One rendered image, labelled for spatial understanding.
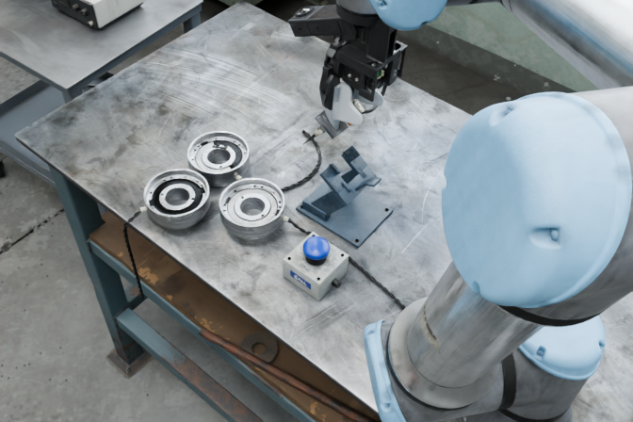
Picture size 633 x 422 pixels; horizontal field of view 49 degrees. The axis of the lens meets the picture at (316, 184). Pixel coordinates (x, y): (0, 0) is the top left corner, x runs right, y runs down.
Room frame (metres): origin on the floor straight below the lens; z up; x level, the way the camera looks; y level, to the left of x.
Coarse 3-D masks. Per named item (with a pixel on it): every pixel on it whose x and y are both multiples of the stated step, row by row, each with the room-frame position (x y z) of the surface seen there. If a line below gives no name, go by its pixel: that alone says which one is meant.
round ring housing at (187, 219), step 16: (160, 176) 0.78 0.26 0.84; (176, 176) 0.79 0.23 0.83; (192, 176) 0.79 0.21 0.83; (144, 192) 0.74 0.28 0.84; (176, 192) 0.76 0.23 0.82; (192, 192) 0.75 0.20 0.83; (208, 192) 0.74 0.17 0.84; (176, 208) 0.72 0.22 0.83; (208, 208) 0.73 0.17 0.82; (160, 224) 0.70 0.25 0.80; (176, 224) 0.69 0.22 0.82; (192, 224) 0.71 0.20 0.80
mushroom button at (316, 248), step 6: (306, 240) 0.63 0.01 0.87; (312, 240) 0.63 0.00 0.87; (318, 240) 0.63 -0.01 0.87; (324, 240) 0.63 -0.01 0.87; (306, 246) 0.62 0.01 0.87; (312, 246) 0.62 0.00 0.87; (318, 246) 0.62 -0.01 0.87; (324, 246) 0.62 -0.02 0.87; (306, 252) 0.61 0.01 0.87; (312, 252) 0.60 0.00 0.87; (318, 252) 0.60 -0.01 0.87; (324, 252) 0.61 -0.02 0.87; (312, 258) 0.60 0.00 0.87; (318, 258) 0.60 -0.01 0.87
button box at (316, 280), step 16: (304, 240) 0.65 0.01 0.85; (288, 256) 0.62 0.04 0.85; (304, 256) 0.62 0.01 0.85; (336, 256) 0.62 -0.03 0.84; (288, 272) 0.61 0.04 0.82; (304, 272) 0.59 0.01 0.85; (320, 272) 0.59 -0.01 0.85; (336, 272) 0.60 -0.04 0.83; (304, 288) 0.59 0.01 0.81; (320, 288) 0.57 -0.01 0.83
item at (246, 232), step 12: (240, 180) 0.77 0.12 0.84; (252, 180) 0.78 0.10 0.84; (264, 180) 0.77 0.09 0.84; (228, 192) 0.75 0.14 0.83; (276, 192) 0.76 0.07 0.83; (240, 204) 0.73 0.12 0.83; (252, 204) 0.75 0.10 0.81; (264, 204) 0.74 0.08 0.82; (228, 216) 0.70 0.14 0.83; (240, 216) 0.71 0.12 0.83; (252, 216) 0.71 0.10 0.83; (264, 216) 0.71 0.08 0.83; (276, 216) 0.70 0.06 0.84; (228, 228) 0.69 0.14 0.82; (240, 228) 0.68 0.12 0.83; (252, 228) 0.68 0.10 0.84; (264, 228) 0.68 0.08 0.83; (276, 228) 0.69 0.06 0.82
